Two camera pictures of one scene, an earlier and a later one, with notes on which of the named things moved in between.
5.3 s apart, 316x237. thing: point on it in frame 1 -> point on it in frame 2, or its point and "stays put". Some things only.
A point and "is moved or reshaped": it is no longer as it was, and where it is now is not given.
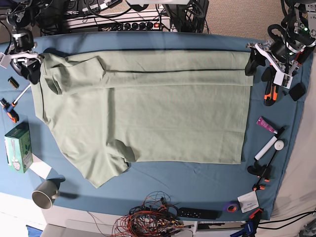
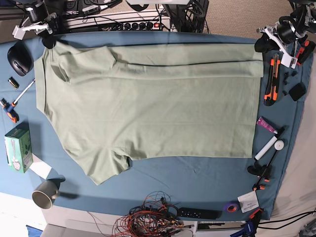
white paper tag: (248, 201) stays put
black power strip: (146, 26) stays put
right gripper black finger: (33, 72) -> (48, 40)
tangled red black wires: (157, 217) stays put
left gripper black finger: (256, 58) -> (264, 44)
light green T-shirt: (107, 109) is moved or reshaped
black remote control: (200, 214) stays put
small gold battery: (15, 84) stays put
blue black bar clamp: (251, 225) stays put
